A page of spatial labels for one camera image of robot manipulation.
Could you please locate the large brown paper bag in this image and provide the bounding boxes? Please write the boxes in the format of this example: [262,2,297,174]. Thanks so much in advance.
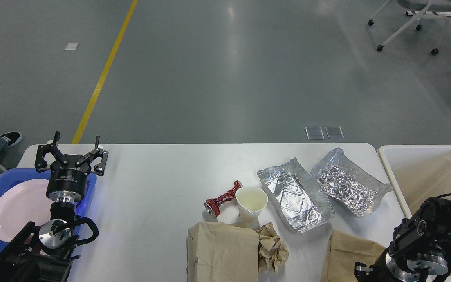
[187,222,259,282]

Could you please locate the clear plastic wrap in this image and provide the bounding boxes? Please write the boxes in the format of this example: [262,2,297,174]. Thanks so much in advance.
[311,147,393,217]

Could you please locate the black sneaker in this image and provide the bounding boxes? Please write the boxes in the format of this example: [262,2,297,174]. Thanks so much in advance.
[0,131,23,148]

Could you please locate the white office chair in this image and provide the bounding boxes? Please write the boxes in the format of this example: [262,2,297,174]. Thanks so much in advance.
[376,0,451,56]

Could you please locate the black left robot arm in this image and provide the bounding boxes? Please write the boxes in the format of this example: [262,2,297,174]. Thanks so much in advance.
[0,132,109,282]

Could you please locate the crushed red can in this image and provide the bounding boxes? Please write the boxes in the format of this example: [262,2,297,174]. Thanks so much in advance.
[204,180,243,218]

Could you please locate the beige plastic bin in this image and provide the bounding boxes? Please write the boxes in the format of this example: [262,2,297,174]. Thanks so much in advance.
[377,145,451,282]

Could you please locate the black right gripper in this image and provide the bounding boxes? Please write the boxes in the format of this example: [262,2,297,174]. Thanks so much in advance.
[354,249,410,282]

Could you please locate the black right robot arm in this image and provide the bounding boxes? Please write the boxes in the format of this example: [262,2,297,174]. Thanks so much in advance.
[354,194,451,282]

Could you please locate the white floor tape patch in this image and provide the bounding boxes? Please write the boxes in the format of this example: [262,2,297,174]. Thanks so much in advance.
[64,42,80,51]

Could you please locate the aluminium foil tray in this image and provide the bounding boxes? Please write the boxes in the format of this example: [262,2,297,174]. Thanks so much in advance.
[256,158,335,234]

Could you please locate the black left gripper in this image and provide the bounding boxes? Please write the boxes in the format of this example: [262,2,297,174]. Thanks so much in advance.
[34,131,109,202]

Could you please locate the clear floor plate right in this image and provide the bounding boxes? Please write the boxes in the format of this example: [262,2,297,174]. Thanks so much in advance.
[325,126,345,139]

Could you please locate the crumpled brown paper ball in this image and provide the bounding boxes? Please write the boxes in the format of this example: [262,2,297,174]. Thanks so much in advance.
[256,222,289,273]

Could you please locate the clear floor plate left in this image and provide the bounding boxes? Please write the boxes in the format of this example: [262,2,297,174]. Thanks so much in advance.
[305,126,325,140]

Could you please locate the white paper cup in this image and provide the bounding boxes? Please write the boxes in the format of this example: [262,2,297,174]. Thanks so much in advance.
[236,187,269,229]

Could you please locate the clear floor plate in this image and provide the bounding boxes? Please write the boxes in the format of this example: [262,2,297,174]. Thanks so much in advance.
[305,126,325,140]
[325,126,345,139]

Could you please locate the pink plate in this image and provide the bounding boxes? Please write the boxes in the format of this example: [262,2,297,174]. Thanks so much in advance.
[0,179,52,242]

